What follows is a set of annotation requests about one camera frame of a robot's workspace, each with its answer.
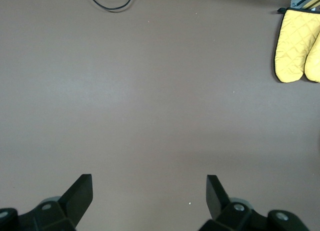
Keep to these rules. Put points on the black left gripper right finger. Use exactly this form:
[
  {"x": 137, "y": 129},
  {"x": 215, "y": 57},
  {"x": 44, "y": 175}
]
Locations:
[{"x": 217, "y": 201}]

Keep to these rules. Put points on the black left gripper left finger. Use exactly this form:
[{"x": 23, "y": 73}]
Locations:
[{"x": 75, "y": 201}]

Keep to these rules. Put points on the yellow quilted oven mitt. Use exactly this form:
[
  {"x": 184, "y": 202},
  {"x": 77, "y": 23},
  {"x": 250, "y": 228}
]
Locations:
[
  {"x": 292, "y": 46},
  {"x": 313, "y": 66}
]

